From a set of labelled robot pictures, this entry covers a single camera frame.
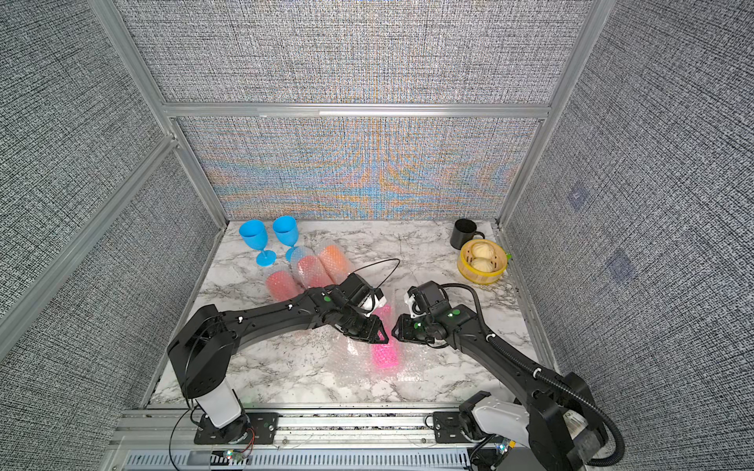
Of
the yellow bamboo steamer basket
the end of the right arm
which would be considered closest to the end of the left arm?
the end of the right arm

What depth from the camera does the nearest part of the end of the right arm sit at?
23.0 inches

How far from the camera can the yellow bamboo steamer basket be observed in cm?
100

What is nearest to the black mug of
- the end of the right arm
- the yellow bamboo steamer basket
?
the yellow bamboo steamer basket

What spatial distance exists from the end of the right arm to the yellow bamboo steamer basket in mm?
324

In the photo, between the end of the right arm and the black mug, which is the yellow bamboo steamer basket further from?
the end of the right arm
